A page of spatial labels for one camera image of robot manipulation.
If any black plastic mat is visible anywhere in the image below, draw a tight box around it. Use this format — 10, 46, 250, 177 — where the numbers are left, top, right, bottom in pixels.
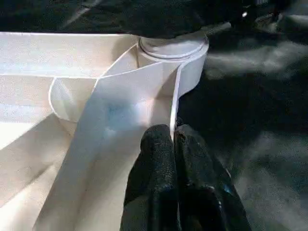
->
0, 0, 308, 231

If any white plastic table leg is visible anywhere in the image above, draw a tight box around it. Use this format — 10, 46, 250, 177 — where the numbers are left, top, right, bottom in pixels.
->
140, 34, 208, 59

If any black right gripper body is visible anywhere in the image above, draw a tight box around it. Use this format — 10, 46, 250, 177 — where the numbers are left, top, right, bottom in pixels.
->
226, 0, 294, 30

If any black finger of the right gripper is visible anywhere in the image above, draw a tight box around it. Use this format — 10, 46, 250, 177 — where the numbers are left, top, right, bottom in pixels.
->
118, 0, 232, 40

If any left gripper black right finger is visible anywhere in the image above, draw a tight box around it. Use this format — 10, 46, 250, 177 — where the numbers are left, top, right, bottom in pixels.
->
174, 124, 253, 231

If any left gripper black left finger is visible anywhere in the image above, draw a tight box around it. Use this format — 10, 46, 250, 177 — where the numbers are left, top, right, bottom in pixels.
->
119, 124, 180, 231

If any white plastic table top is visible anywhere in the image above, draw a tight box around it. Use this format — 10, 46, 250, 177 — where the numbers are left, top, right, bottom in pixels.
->
0, 32, 210, 231

